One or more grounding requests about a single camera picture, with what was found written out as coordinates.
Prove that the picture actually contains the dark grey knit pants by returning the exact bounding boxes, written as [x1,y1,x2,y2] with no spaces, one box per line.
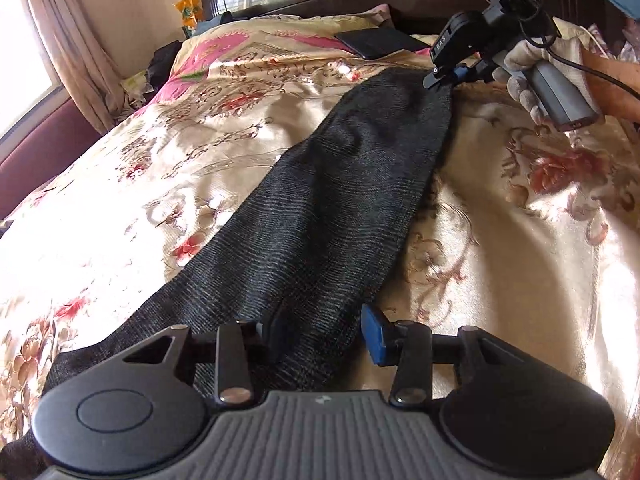
[0,65,455,480]

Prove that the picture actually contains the white gloved right hand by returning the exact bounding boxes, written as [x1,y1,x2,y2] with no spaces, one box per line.
[491,16,604,127]

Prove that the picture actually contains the black flat box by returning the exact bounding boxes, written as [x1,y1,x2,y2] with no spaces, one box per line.
[334,27,428,60]

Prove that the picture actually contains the floral satin bedspread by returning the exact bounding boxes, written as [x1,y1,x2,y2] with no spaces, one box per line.
[1,6,639,479]

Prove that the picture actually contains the maroon padded window bench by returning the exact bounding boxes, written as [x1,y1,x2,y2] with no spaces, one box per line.
[0,100,101,219]

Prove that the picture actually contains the black clothes pile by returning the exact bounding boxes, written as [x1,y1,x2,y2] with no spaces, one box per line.
[146,40,182,93]

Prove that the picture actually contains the beige curtain right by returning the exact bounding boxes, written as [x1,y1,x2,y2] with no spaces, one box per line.
[27,0,125,134]

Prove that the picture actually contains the window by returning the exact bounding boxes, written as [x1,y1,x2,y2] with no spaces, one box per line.
[1,0,70,140]

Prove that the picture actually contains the black cable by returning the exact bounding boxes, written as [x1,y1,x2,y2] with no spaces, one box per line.
[516,0,640,89]

